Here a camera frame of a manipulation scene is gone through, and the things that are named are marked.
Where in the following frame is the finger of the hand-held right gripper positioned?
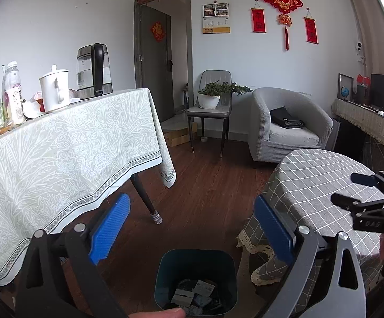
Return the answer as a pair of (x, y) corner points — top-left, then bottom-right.
(350, 170), (384, 200)
(330, 192), (384, 218)

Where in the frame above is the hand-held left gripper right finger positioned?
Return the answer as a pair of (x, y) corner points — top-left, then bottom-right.
(253, 195), (368, 318)

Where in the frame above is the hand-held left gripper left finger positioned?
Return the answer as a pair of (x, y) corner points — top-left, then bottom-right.
(15, 193), (131, 318)

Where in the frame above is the teal trash bin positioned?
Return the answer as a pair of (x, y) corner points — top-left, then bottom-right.
(154, 249), (238, 317)

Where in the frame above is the person's left hand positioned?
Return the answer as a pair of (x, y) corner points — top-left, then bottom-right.
(127, 308), (186, 318)

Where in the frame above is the cream lace undercloth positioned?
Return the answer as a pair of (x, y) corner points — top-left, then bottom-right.
(237, 229), (280, 286)

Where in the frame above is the grey checked tablecloth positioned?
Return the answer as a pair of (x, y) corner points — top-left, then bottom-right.
(243, 149), (384, 318)

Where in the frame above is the black table leg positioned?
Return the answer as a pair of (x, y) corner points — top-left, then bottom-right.
(130, 174), (164, 225)

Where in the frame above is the cream lace cloth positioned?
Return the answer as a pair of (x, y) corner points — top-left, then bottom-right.
(331, 98), (384, 156)

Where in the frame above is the pale green patterned tablecloth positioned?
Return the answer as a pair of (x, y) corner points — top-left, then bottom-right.
(0, 88), (177, 294)

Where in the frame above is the black bag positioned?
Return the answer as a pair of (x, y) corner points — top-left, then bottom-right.
(270, 106), (305, 129)

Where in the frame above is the grey armchair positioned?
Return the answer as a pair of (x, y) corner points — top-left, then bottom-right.
(248, 87), (334, 164)

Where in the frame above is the cardboard box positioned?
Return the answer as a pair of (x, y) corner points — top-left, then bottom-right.
(164, 122), (198, 147)

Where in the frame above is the potted plant in white pot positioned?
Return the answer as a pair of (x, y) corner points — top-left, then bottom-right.
(197, 81), (253, 110)

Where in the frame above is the white lidded mug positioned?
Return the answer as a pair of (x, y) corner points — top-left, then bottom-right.
(39, 64), (71, 112)

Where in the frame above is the beige curtain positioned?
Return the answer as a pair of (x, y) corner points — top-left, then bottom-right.
(346, 0), (384, 83)

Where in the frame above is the glass electric kettle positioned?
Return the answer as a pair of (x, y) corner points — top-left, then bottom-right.
(76, 42), (114, 100)

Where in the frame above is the red hanging scroll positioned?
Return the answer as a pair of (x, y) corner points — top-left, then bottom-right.
(251, 0), (267, 34)
(304, 7), (319, 45)

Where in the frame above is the grey door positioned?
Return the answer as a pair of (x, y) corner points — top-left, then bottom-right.
(140, 5), (173, 123)

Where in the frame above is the grey dining chair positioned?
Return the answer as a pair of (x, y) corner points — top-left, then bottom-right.
(186, 69), (233, 158)

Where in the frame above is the clear plastic bottle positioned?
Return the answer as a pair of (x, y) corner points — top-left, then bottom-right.
(1, 61), (25, 125)

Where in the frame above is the red door decoration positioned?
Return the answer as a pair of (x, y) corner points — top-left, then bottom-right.
(150, 21), (166, 42)

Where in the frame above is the black picture frame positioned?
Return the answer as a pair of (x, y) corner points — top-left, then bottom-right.
(337, 73), (354, 100)

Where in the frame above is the wall calendar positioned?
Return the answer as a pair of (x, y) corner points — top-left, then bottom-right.
(202, 3), (231, 34)

